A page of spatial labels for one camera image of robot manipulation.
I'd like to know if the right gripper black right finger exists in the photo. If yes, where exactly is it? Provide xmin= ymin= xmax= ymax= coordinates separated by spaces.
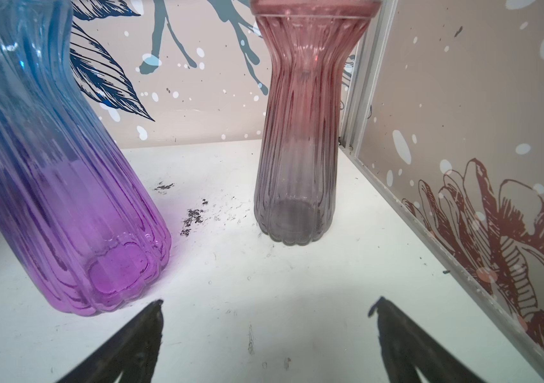
xmin=368 ymin=297 xmax=484 ymax=383

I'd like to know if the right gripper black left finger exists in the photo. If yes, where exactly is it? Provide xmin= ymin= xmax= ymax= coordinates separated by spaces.
xmin=60 ymin=299 xmax=164 ymax=382

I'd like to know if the blue purple glass vase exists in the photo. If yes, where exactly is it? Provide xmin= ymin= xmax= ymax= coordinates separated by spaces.
xmin=0 ymin=1 xmax=171 ymax=316

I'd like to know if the pink grey glass vase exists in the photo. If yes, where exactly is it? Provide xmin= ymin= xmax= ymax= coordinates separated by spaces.
xmin=250 ymin=1 xmax=381 ymax=246

